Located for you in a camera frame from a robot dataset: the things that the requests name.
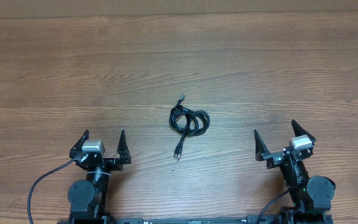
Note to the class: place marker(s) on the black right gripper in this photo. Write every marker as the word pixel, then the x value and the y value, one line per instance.
pixel 276 158

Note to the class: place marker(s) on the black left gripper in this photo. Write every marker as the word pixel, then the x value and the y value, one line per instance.
pixel 115 164

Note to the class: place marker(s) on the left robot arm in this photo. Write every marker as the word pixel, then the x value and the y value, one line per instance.
pixel 88 197

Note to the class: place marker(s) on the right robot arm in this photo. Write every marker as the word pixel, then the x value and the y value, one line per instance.
pixel 311 196

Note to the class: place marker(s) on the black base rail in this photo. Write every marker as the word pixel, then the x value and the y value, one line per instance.
pixel 250 219

